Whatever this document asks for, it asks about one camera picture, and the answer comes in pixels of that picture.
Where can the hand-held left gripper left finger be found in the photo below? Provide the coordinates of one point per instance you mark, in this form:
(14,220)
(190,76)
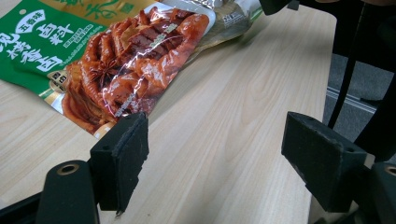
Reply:
(120,161)

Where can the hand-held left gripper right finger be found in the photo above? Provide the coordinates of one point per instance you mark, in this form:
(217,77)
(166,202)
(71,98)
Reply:
(323,161)

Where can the green braised food packet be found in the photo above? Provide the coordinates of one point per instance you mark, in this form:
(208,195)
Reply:
(40,46)

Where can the black metal stand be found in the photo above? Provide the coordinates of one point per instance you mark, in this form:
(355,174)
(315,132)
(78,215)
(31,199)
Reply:
(346,77)

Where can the gold green clear packet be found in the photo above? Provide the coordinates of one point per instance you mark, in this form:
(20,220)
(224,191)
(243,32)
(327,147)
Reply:
(102,9)

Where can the aluminium floor rail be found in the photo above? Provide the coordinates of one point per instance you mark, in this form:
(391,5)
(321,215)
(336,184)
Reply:
(351,100)

